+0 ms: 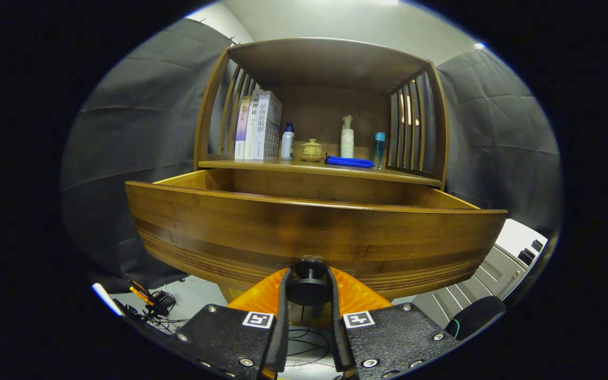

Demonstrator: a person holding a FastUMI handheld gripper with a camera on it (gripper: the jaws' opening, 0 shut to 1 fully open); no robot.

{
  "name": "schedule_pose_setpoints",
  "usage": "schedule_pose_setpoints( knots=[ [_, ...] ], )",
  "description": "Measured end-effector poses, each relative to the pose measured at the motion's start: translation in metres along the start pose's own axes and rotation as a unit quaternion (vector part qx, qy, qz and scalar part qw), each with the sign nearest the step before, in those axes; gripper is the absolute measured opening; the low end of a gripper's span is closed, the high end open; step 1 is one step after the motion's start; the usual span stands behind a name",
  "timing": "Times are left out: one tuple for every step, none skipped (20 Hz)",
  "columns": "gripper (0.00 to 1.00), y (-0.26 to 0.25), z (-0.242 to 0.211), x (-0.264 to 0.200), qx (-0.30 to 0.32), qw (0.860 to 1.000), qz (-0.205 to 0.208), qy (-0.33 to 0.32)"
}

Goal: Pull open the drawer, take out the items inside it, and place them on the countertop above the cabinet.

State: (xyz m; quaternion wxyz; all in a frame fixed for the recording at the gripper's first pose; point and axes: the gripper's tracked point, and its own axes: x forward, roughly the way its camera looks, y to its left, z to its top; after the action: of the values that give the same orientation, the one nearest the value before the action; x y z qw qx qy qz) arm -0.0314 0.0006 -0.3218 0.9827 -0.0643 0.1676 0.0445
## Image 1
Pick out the blue cloth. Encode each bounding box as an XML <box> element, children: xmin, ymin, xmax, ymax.
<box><xmin>326</xmin><ymin>155</ymin><xmax>375</xmax><ymax>168</ymax></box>

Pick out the white drawer unit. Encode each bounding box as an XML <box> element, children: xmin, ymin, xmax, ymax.
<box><xmin>412</xmin><ymin>219</ymin><xmax>548</xmax><ymax>328</ymax></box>

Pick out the white book with patterned cover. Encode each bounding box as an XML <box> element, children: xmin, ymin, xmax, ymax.
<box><xmin>253</xmin><ymin>91</ymin><xmax>283</xmax><ymax>161</ymax></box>

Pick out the clear bottle with teal cap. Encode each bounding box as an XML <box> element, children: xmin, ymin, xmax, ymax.
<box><xmin>373</xmin><ymin>132</ymin><xmax>386</xmax><ymax>169</ymax></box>

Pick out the purple-spined book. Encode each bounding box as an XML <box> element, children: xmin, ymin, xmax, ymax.
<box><xmin>234</xmin><ymin>100</ymin><xmax>252</xmax><ymax>160</ymax></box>

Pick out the cream pump bottle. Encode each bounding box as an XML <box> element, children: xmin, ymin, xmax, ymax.
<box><xmin>340</xmin><ymin>115</ymin><xmax>355</xmax><ymax>158</ymax></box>

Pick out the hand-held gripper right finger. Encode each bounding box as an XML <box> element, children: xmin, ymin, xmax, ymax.
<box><xmin>328</xmin><ymin>267</ymin><xmax>460</xmax><ymax>380</ymax></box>

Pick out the white bottle with blue cap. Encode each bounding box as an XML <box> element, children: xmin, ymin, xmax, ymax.
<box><xmin>281</xmin><ymin>123</ymin><xmax>295</xmax><ymax>161</ymax></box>

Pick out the black rounded object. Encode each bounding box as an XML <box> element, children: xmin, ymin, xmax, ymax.
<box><xmin>444</xmin><ymin>296</ymin><xmax>507</xmax><ymax>341</ymax></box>

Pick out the orange and black tool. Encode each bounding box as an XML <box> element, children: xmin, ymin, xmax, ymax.
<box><xmin>127</xmin><ymin>280</ymin><xmax>155</xmax><ymax>308</ymax></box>

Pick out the wooden countertop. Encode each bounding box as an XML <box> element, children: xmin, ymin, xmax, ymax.
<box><xmin>198</xmin><ymin>156</ymin><xmax>442</xmax><ymax>186</ymax></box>

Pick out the black power adapter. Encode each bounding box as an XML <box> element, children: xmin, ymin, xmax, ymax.
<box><xmin>151</xmin><ymin>290</ymin><xmax>177</xmax><ymax>316</ymax></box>

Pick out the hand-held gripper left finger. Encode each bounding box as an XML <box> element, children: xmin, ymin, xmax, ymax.
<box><xmin>175</xmin><ymin>267</ymin><xmax>290</xmax><ymax>380</ymax></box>

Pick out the yellow lidded teacup with saucer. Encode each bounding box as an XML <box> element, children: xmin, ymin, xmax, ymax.
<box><xmin>299</xmin><ymin>138</ymin><xmax>326</xmax><ymax>162</ymax></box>

